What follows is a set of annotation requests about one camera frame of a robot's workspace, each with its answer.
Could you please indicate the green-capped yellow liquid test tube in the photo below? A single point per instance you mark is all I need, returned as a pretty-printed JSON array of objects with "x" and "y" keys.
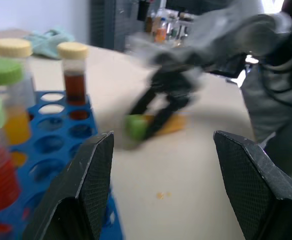
[{"x": 136, "y": 127}]

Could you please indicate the teal cloth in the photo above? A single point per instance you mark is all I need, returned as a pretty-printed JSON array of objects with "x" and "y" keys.
[{"x": 51, "y": 42}]

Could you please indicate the orange bottle with blue cap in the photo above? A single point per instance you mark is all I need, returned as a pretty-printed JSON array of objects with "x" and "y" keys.
[{"x": 160, "y": 32}]

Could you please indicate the blue test tube rack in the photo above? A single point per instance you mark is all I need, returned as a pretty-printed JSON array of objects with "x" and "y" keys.
[{"x": 53, "y": 145}]

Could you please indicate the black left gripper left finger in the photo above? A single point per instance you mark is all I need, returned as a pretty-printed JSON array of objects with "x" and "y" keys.
[{"x": 86, "y": 180}]

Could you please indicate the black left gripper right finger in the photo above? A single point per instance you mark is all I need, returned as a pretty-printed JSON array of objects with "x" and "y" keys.
[{"x": 256, "y": 190}]

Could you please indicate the dark pegboard panel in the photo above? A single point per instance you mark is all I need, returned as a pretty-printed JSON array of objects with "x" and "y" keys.
[{"x": 111, "y": 22}]

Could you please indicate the cream-capped clear test tube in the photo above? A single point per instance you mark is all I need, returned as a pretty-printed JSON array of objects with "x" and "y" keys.
[{"x": 13, "y": 50}]

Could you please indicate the green-capped orange liquid test tube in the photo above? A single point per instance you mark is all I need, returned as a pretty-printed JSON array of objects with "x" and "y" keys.
[{"x": 16, "y": 125}]

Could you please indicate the cream-capped brown liquid test tube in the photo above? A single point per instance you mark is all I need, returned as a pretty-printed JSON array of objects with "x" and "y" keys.
[{"x": 75, "y": 82}]

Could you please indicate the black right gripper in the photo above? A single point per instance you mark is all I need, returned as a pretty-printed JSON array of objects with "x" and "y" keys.
[{"x": 176, "y": 80}]

